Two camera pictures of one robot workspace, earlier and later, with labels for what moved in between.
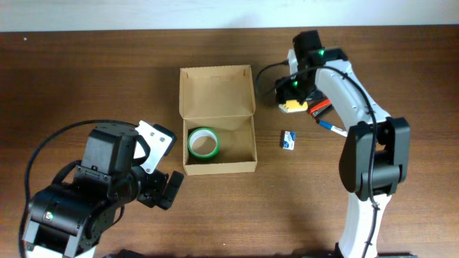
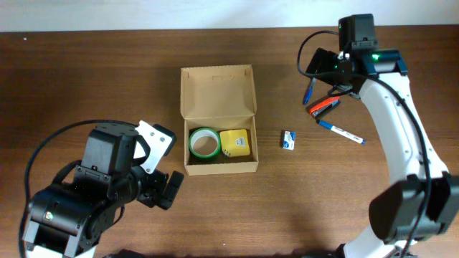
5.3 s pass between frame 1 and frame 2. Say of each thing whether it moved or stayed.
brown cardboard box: stayed
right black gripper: moved
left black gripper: stayed
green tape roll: stayed
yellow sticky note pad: moved
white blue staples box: stayed
